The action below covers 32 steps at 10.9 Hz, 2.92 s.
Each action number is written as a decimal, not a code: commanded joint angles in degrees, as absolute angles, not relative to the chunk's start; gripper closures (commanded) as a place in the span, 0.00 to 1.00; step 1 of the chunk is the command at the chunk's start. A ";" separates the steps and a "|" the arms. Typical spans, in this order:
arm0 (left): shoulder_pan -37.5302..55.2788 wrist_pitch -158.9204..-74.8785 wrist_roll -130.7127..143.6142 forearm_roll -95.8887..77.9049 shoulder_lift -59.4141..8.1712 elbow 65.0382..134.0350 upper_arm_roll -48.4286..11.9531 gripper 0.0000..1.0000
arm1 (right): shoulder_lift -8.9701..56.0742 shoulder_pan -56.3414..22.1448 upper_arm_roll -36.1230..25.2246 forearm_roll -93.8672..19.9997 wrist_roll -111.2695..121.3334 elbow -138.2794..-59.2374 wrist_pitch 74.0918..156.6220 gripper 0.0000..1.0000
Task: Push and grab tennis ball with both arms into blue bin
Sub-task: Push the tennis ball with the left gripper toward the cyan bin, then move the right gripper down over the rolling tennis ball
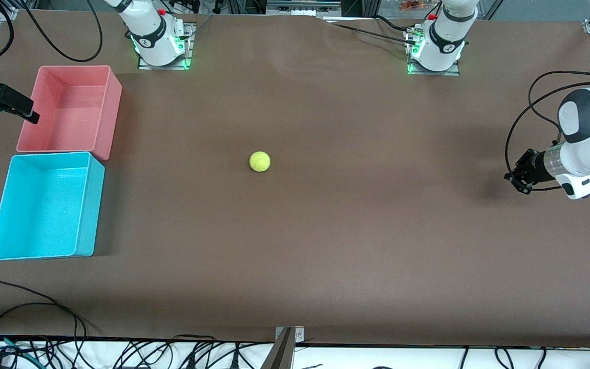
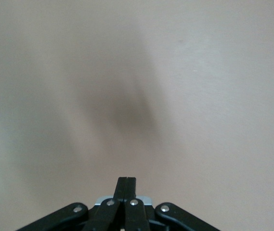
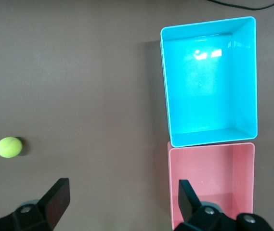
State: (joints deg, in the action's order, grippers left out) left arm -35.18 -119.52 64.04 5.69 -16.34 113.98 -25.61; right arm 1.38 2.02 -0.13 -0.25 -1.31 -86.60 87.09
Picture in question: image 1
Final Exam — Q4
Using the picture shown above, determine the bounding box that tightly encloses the yellow-green tennis ball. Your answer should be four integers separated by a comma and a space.
249, 151, 271, 173

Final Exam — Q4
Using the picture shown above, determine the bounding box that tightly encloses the pink plastic bin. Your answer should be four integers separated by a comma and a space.
16, 65, 123, 161

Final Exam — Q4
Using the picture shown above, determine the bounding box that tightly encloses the blue plastic bin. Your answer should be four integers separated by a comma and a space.
0, 152, 106, 261

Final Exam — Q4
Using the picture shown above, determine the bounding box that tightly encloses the large table cover mat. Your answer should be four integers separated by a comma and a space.
0, 9, 590, 349

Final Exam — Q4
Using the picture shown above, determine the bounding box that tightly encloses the white lower shelf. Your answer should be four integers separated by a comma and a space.
0, 338, 590, 369

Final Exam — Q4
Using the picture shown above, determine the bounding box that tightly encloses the grey background device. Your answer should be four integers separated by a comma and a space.
266, 0, 342, 17

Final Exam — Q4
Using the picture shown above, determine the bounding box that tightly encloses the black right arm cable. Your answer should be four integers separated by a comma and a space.
0, 0, 15, 65
23, 0, 103, 63

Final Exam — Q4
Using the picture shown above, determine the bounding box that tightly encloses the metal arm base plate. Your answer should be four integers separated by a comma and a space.
138, 23, 196, 71
407, 26, 461, 77

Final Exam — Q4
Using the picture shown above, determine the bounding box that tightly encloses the black cable on table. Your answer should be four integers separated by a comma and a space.
332, 23, 418, 46
374, 14, 411, 32

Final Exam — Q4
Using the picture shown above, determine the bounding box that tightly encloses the teal cable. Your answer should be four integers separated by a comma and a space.
0, 334, 37, 362

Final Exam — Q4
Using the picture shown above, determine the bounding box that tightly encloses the small metal bracket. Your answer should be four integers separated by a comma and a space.
275, 326, 305, 345

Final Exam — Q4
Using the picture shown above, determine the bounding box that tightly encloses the dark grey camera post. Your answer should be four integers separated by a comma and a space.
260, 328, 296, 369

